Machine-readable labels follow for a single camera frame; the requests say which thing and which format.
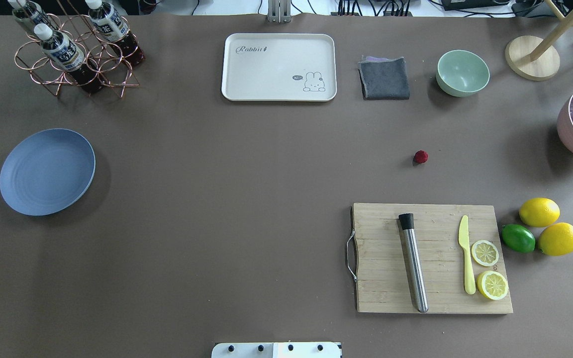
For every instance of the red strawberry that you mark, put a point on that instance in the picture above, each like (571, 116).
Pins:
(420, 157)

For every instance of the blue round plate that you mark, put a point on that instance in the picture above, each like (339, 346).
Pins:
(47, 172)

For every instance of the cream rabbit tray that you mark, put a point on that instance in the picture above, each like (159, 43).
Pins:
(279, 67)

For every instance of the steel muddler black tip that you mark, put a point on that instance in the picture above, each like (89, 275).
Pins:
(418, 287)

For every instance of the grey folded cloth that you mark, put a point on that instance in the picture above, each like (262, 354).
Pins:
(384, 78)

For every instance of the wooden cutting board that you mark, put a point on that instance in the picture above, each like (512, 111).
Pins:
(383, 277)

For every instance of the green bowl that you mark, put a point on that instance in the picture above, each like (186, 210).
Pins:
(461, 73)

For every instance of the upper lemon half slice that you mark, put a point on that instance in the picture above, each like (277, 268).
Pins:
(485, 253)

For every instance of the lemon half slice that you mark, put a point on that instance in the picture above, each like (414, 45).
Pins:
(485, 253)
(492, 284)

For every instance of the yellow plastic knife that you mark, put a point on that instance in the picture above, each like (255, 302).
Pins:
(464, 243)

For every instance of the lower lemon half slice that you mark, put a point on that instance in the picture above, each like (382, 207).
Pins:
(492, 284)

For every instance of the back right tea bottle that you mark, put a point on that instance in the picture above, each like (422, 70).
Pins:
(114, 29)

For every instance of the tea bottle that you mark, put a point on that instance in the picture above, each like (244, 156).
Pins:
(28, 14)
(114, 29)
(70, 57)

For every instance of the green lime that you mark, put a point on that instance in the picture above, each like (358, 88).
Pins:
(518, 238)

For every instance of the upper whole lemon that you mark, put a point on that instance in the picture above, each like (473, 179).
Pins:
(539, 212)

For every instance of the whole lemon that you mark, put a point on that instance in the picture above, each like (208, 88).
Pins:
(539, 212)
(557, 240)

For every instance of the front tea bottle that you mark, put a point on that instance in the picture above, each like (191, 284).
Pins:
(70, 57)

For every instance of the wooden cup stand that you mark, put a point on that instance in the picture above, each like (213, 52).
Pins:
(535, 58)

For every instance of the lower whole lemon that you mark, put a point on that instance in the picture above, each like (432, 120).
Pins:
(557, 240)

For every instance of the back left tea bottle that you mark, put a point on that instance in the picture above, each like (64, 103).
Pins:
(28, 14)

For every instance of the grey metal bracket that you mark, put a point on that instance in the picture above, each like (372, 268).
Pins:
(279, 11)

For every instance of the white mount plate with screws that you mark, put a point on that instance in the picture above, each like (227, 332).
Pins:
(278, 350)

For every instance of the copper wire bottle rack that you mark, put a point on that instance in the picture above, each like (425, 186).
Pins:
(89, 51)

